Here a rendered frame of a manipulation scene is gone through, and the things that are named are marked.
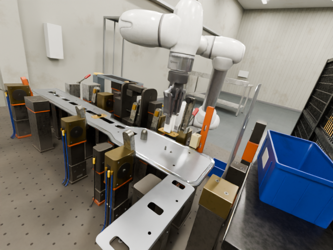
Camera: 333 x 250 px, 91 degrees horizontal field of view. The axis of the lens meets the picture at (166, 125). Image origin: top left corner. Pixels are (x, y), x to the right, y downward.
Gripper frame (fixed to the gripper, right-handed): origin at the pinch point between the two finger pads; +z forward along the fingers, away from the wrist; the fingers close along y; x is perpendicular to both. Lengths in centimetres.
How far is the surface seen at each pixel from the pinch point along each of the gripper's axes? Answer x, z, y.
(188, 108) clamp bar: -0.5, -3.6, -15.5
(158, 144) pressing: -4.6, 12.4, -1.1
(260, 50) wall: -104, -138, -977
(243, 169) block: 30.7, 4.5, 2.4
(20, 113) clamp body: -102, 25, 20
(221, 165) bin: 18, 36, -49
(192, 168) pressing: 14.9, 12.5, 3.1
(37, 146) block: -79, 39, 20
